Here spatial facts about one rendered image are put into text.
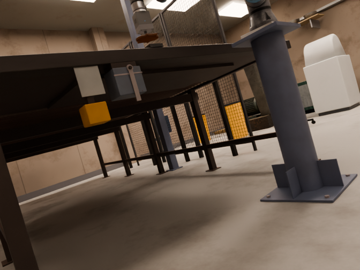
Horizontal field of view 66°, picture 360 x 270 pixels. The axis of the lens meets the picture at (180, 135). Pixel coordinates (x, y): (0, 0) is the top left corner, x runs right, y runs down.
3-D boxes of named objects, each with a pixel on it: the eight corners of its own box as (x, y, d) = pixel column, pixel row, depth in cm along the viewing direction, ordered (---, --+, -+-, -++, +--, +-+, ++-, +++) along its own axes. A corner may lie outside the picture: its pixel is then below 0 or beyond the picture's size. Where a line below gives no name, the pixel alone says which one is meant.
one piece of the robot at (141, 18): (142, 12, 165) (150, 38, 165) (128, 13, 161) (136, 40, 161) (148, 4, 156) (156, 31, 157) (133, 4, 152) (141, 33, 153)
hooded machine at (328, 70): (329, 111, 559) (312, 45, 555) (363, 103, 513) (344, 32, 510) (316, 117, 513) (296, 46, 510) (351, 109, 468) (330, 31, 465)
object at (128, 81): (151, 98, 122) (139, 58, 122) (123, 103, 114) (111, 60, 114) (139, 104, 131) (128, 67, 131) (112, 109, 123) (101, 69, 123)
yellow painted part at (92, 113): (111, 119, 111) (95, 63, 111) (90, 124, 106) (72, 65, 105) (104, 123, 118) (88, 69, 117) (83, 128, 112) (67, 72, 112)
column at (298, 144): (357, 175, 149) (314, 19, 147) (333, 202, 123) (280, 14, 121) (291, 178, 177) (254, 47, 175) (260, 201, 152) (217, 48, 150)
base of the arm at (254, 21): (283, 23, 148) (278, 5, 147) (270, 22, 137) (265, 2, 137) (258, 35, 159) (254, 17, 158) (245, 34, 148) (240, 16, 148)
